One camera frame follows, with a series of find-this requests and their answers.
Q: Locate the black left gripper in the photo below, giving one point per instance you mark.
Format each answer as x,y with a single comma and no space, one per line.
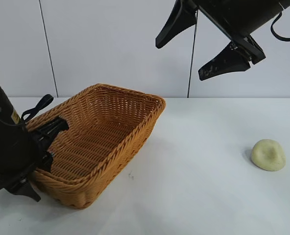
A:
10,151

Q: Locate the pale yellow egg yolk pastry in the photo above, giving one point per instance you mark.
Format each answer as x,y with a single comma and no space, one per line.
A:
267,155

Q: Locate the orange woven wicker basket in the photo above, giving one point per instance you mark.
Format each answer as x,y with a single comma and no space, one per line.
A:
98,137

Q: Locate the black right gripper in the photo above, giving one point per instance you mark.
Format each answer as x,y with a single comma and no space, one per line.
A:
240,17

